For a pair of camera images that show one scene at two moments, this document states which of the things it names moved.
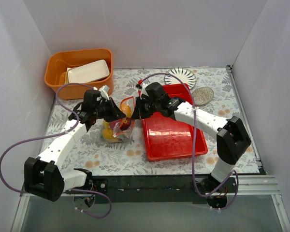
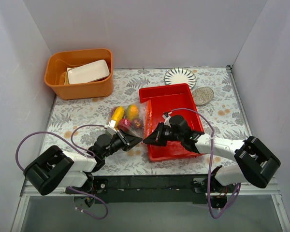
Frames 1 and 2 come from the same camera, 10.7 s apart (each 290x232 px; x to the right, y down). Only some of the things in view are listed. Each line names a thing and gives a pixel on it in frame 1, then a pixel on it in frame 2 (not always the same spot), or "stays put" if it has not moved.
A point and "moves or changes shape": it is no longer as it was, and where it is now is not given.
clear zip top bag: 123,129 moves or changes shape
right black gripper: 143,108 -> 161,133
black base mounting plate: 151,188 stays put
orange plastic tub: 59,60 stays put
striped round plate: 185,75 stays put
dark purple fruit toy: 124,123 -> 137,123
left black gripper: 108,109 -> 123,140
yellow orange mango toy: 126,110 moves or changes shape
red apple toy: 112,123 moves or changes shape
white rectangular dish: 90,72 stays put
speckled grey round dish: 202,95 stays put
